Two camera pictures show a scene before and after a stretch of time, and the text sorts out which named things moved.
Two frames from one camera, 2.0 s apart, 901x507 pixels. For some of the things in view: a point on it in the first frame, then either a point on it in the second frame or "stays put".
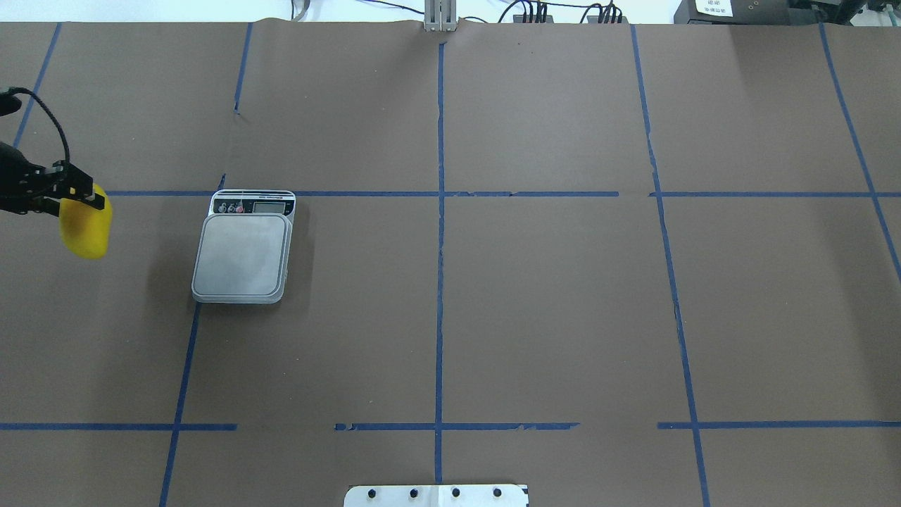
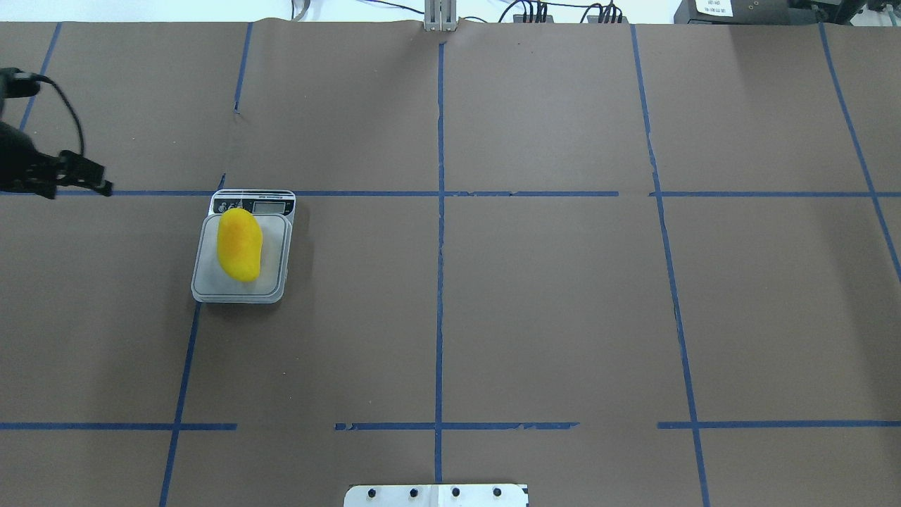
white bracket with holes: [438, 496] stays put
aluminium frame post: [440, 15] stays put
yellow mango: [86, 229] → [240, 240]
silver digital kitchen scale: [243, 247] stays put
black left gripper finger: [48, 184] → [74, 168]
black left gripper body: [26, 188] → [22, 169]
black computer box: [689, 12] stays put
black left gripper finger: [46, 205] → [47, 189]
